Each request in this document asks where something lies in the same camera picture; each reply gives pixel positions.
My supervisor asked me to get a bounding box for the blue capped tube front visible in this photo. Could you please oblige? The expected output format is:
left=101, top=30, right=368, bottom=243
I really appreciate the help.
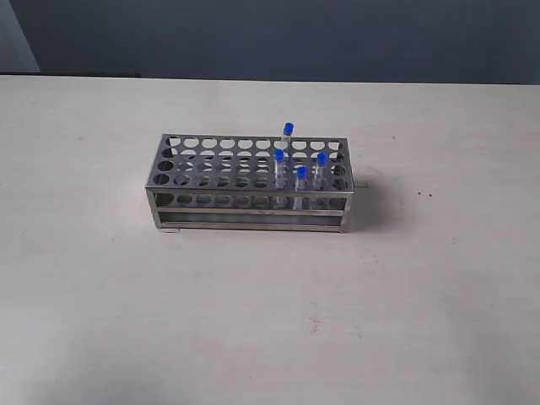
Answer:
left=294, top=165, right=307, bottom=210

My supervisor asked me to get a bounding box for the blue capped tube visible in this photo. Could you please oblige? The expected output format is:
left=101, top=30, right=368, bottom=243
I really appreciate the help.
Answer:
left=274, top=148, right=287, bottom=208
left=313, top=152, right=328, bottom=190
left=279, top=122, right=294, bottom=150
left=294, top=165, right=307, bottom=210

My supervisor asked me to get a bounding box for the stainless steel test tube rack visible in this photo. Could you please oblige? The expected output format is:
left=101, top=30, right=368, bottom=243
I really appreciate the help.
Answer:
left=145, top=133, right=354, bottom=232

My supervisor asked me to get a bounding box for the blue capped tube back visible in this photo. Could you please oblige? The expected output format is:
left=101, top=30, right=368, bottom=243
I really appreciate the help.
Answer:
left=279, top=122, right=294, bottom=150

